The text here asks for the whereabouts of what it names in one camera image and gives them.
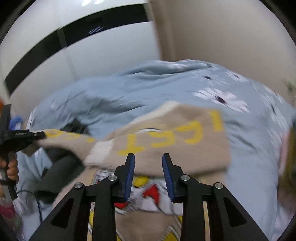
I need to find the beige fuzzy cartoon sweater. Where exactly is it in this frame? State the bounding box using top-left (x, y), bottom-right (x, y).
top-left (24, 101), bottom-right (231, 240)

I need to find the person's left hand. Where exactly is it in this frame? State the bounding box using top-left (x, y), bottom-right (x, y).
top-left (0, 152), bottom-right (19, 183)

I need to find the dark grey garment on bed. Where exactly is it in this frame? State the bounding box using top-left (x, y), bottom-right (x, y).
top-left (33, 117), bottom-right (90, 204)

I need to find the folded pink garment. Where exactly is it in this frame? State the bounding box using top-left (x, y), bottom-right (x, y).
top-left (277, 134), bottom-right (295, 213)

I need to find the pink fuzzy sleeve cuff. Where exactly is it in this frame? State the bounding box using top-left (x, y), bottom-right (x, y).
top-left (0, 185), bottom-right (24, 230)

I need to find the white wardrobe with black stripe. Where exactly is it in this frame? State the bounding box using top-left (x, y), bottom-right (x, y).
top-left (1, 1), bottom-right (162, 116)

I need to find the blue floral duvet cover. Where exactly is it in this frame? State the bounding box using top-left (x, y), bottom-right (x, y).
top-left (18, 60), bottom-right (295, 240)

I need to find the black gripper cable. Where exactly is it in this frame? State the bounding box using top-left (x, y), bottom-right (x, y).
top-left (14, 189), bottom-right (44, 224)

